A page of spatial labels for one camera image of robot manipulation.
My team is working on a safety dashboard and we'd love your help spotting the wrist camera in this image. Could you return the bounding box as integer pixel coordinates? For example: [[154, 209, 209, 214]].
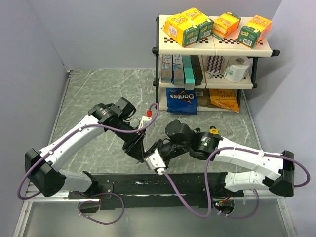
[[145, 149, 166, 175], [138, 110, 153, 129]]

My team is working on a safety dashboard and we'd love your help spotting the yellow sponge box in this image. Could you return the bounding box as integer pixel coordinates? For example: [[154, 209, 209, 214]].
[[181, 7, 214, 41], [163, 13, 200, 47]]

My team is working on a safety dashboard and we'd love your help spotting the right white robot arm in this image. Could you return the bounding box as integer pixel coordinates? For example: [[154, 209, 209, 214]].
[[145, 120, 294, 197]]

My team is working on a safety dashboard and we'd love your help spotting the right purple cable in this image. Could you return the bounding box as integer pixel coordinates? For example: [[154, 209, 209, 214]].
[[160, 147, 311, 219]]

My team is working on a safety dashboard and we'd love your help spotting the orange sponge pack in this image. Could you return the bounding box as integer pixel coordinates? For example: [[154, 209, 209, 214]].
[[212, 12, 241, 40]]

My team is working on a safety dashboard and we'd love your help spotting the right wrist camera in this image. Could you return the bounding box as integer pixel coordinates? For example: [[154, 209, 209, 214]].
[[145, 149, 166, 175]]

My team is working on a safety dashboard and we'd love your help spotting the yellow sponge box left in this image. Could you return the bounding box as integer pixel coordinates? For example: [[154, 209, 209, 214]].
[[163, 13, 200, 47]]

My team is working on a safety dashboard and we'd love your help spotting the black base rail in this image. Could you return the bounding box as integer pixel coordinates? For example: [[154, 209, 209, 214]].
[[68, 172, 247, 211]]

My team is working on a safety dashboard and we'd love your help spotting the toilet paper roll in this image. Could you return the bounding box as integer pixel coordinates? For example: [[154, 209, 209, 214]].
[[224, 56, 250, 83]]

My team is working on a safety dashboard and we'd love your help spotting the brown snack bag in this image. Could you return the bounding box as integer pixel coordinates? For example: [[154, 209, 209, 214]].
[[195, 88, 211, 107]]

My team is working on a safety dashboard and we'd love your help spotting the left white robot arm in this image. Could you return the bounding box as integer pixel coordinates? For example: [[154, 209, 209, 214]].
[[25, 97, 145, 198]]

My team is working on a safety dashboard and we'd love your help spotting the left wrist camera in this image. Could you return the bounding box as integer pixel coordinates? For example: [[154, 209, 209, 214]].
[[138, 110, 153, 129]]

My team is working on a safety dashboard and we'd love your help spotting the beige three tier shelf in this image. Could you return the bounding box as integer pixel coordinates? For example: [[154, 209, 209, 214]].
[[152, 15, 280, 111]]

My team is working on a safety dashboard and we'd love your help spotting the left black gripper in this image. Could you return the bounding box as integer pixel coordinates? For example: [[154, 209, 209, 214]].
[[110, 118, 146, 162]]

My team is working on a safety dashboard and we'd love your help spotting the black green box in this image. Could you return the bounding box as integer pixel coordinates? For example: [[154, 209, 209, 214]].
[[190, 55, 203, 86]]

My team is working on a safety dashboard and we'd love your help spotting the teal box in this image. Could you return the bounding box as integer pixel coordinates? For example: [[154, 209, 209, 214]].
[[182, 56, 195, 90]]

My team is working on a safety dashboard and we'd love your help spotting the blue Doritos bag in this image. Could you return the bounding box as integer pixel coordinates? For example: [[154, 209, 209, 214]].
[[166, 88, 198, 115]]

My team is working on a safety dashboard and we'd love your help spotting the orange green sponge box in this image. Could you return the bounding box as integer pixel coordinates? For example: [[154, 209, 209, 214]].
[[237, 15, 272, 48]]

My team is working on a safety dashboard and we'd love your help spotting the purple zigzag sponge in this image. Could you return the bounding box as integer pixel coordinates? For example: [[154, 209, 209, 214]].
[[205, 56, 225, 75]]

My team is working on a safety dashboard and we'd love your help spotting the yellow padlock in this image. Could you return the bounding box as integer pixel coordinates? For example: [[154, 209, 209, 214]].
[[209, 126, 219, 135]]

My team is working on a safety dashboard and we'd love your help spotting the yellow honey dijon bag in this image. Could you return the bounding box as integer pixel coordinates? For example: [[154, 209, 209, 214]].
[[209, 89, 240, 113]]

